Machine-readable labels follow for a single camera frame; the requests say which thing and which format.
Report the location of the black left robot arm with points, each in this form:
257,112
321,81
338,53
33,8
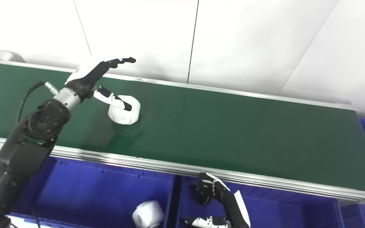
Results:
21,155

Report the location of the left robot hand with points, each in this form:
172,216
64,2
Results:
86,77

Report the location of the green conveyor belt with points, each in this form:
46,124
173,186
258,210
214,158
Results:
217,133
138,163

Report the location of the white cylindrical plastic part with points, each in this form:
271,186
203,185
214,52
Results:
125,117
147,213

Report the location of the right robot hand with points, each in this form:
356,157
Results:
230,202

